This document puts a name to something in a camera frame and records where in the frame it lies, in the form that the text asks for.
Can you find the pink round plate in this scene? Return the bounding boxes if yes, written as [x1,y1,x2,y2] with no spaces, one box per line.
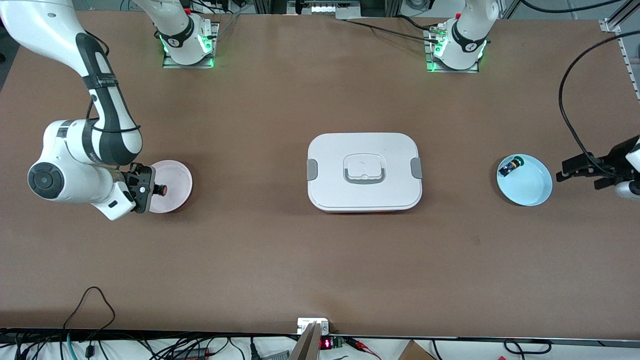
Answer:
[147,160,193,214]

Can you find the light blue round plate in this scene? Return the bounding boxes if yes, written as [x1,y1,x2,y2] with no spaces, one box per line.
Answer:
[496,154,553,207]

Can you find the small blue black object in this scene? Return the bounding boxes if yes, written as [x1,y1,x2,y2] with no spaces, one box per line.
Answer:
[501,156,525,177]

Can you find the black power adapter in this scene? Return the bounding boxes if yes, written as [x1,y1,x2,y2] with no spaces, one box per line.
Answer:
[172,347,208,360]

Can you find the white lidded container box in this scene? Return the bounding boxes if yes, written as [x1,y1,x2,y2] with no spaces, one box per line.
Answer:
[306,132,423,214]

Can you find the brown cardboard piece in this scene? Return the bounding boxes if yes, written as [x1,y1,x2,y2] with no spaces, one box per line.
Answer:
[397,340,436,360]

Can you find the red clip leads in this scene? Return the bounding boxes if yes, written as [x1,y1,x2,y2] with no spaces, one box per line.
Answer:
[345,337,382,360]

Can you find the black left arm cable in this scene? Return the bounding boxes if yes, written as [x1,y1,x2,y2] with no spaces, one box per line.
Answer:
[558,30,640,176]

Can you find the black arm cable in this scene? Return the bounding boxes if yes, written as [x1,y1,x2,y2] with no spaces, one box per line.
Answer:
[85,31,143,135]
[558,30,640,176]

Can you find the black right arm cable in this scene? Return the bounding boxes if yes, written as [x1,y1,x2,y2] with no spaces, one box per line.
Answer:
[85,31,143,135]

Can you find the black looped cable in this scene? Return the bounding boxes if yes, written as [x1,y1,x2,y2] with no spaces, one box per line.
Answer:
[504,339,553,357]
[62,286,117,346]

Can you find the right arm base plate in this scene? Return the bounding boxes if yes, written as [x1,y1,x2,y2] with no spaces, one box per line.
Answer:
[162,22,220,69]

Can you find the aluminium profile frame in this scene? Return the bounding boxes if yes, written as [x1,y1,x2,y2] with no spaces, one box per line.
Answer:
[599,0,640,103]

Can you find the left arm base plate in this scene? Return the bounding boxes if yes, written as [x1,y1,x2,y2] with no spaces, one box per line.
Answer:
[425,27,481,74]

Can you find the aluminium camera mount bar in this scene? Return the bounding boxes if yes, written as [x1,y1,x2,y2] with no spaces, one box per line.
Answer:
[289,317,331,360]

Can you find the black base cable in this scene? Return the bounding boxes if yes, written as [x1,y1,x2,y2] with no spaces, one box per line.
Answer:
[345,15,441,43]

